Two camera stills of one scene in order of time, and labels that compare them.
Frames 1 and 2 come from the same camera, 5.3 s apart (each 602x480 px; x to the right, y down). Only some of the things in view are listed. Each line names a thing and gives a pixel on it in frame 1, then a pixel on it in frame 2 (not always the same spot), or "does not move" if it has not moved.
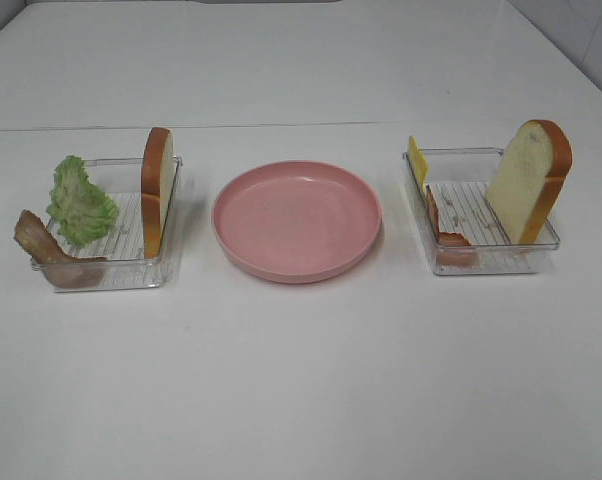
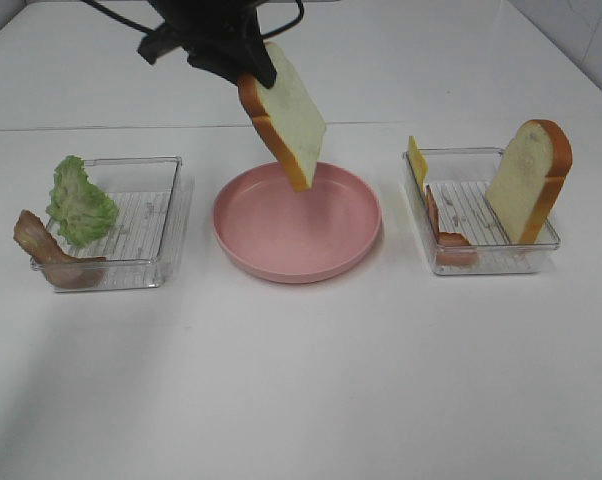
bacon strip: x=60 y=268 does not move
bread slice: x=528 y=179 does not move
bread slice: x=157 y=167 → x=287 y=116
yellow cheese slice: x=418 y=162 does not move
